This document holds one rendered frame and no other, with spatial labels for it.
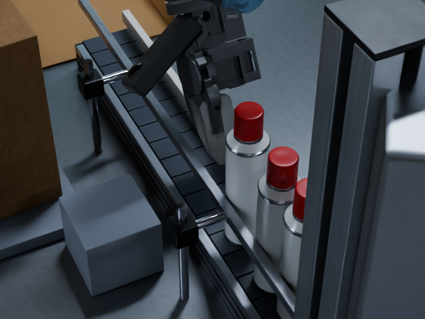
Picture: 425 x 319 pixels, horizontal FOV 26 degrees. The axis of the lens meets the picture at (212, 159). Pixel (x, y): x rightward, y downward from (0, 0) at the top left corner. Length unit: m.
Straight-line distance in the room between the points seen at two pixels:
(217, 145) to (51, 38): 0.52
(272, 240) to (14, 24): 0.39
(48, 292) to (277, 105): 0.48
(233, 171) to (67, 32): 0.61
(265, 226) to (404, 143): 0.61
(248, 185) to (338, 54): 0.63
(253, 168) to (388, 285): 0.59
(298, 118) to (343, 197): 0.92
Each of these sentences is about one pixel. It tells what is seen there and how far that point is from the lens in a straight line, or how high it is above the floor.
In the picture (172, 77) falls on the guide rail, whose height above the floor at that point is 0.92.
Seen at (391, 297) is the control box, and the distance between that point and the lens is 0.49.
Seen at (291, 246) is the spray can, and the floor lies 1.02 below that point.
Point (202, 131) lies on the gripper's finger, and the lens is 1.17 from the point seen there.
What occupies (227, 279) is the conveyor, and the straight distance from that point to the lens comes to 1.13.
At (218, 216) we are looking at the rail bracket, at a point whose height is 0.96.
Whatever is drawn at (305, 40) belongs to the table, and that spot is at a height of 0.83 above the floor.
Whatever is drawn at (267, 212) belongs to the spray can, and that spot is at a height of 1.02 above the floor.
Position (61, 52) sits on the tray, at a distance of 1.55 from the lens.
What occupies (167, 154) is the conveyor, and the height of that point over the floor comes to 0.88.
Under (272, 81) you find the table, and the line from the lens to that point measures 1.48.
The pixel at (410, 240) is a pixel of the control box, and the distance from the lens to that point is 0.45.
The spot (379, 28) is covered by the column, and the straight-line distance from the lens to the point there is 0.44.
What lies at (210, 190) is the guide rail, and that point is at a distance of 1.11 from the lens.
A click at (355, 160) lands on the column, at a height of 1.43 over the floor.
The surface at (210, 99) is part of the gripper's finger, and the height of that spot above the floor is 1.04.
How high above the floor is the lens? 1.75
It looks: 44 degrees down
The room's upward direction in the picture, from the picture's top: straight up
